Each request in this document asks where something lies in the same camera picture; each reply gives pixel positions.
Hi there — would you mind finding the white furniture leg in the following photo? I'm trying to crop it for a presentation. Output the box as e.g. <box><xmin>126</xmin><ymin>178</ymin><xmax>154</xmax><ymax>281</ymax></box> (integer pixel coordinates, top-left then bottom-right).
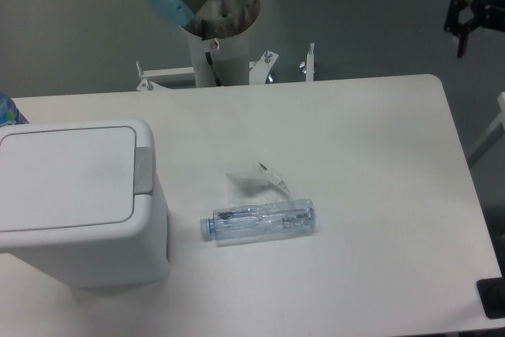
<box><xmin>466</xmin><ymin>92</ymin><xmax>504</xmax><ymax>167</ymax></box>

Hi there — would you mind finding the black device at table corner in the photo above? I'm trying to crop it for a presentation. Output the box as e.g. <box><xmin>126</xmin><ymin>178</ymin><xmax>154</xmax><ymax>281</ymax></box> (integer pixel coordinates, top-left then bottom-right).
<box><xmin>477</xmin><ymin>277</ymin><xmax>504</xmax><ymax>320</ymax></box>

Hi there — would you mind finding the clear plastic wrapper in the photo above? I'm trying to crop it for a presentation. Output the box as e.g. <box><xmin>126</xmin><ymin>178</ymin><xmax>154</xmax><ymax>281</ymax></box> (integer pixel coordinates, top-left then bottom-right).
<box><xmin>225</xmin><ymin>161</ymin><xmax>292</xmax><ymax>205</ymax></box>

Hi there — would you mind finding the white push-lid trash can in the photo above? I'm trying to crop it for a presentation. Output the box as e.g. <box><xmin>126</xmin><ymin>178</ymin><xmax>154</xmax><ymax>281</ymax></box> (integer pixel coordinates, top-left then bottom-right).
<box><xmin>1</xmin><ymin>119</ymin><xmax>170</xmax><ymax>288</ymax></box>

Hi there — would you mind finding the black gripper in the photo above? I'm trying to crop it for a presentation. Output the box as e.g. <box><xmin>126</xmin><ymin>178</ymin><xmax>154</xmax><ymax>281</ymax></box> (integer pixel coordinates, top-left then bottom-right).
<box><xmin>443</xmin><ymin>0</ymin><xmax>504</xmax><ymax>58</ymax></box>

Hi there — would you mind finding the clear plastic water bottle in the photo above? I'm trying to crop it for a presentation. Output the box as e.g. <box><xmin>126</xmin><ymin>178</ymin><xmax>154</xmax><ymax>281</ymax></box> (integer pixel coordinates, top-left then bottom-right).
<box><xmin>200</xmin><ymin>199</ymin><xmax>316</xmax><ymax>246</ymax></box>

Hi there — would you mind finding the white metal base frame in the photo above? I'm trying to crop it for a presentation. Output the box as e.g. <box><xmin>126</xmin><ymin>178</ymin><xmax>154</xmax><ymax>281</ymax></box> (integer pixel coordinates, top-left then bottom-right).
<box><xmin>136</xmin><ymin>42</ymin><xmax>317</xmax><ymax>92</ymax></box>

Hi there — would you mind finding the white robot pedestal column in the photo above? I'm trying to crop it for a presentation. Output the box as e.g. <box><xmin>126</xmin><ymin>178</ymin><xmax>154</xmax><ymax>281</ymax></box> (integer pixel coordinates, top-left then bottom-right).
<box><xmin>185</xmin><ymin>32</ymin><xmax>249</xmax><ymax>88</ymax></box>

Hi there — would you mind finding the blue patterned bottle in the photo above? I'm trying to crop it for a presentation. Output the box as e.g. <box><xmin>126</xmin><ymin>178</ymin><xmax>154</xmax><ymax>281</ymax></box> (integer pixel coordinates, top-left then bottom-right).
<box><xmin>0</xmin><ymin>92</ymin><xmax>29</xmax><ymax>127</ymax></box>

